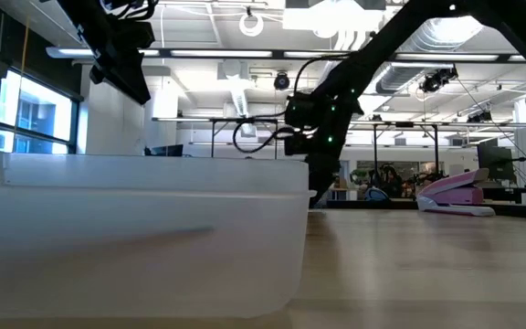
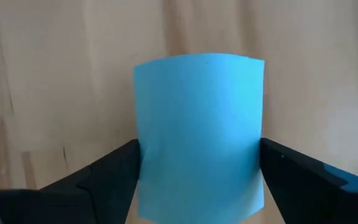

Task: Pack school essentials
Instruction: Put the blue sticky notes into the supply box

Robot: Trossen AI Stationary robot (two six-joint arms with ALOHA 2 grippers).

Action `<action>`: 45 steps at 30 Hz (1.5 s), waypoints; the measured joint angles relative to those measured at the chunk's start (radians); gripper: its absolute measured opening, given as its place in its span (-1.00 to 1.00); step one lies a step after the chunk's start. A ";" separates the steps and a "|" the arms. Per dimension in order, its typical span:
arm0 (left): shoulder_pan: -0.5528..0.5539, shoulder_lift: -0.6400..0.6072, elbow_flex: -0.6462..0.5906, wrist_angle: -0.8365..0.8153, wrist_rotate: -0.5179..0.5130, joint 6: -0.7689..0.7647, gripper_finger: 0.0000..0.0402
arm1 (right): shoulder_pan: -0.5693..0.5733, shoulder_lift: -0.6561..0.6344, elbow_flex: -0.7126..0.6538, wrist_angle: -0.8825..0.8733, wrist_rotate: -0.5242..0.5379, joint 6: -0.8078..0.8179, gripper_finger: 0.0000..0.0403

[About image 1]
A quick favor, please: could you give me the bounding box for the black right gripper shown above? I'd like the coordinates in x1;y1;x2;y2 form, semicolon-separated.
306;130;350;209

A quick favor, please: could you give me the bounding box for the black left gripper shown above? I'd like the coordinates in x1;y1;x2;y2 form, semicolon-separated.
89;43;153;106

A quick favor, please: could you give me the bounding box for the clear plastic storage box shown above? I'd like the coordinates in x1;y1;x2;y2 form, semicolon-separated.
0;150;318;320

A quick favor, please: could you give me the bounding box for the black monitor on arm mount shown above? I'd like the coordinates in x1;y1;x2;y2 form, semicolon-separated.
476;136;526;198

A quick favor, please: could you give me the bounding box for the dark computer monitor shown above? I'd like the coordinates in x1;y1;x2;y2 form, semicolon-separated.
143;143;185;159

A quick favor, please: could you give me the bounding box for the large window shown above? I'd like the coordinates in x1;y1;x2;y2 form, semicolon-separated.
0;68;79;156

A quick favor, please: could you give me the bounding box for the pink and white stapler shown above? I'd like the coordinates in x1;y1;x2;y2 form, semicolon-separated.
416;167;497;218

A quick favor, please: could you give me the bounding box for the black crossbar with light strips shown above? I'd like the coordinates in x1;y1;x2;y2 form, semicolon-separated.
46;45;526;64

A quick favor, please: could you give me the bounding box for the white ceiling light panel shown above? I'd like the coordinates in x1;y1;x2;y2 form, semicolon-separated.
282;0;386;34

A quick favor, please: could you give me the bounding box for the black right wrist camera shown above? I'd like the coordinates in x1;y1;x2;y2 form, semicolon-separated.
284;134;310;157

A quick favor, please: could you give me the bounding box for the black table frame rail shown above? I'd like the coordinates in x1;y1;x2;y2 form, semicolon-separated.
325;198;526;221

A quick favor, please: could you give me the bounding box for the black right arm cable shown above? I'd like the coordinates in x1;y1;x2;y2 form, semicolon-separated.
232;52;352;154

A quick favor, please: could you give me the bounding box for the black background table frame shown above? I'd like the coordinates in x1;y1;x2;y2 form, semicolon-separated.
208;117;280;160

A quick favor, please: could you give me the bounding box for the yellow hanging cord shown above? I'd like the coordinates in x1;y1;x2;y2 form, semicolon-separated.
12;20;31;138

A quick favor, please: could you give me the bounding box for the black background stand frame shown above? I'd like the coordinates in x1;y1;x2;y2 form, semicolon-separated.
371;120;442;186

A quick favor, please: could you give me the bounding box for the black overhead rig camera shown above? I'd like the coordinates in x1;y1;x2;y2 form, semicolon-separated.
272;71;291;91

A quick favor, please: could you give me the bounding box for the white coiled cable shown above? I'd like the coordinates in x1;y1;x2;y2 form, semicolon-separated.
238;12;265;37

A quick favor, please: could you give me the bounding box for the black side rig camera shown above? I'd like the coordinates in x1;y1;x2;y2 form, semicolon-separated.
419;66;459;95

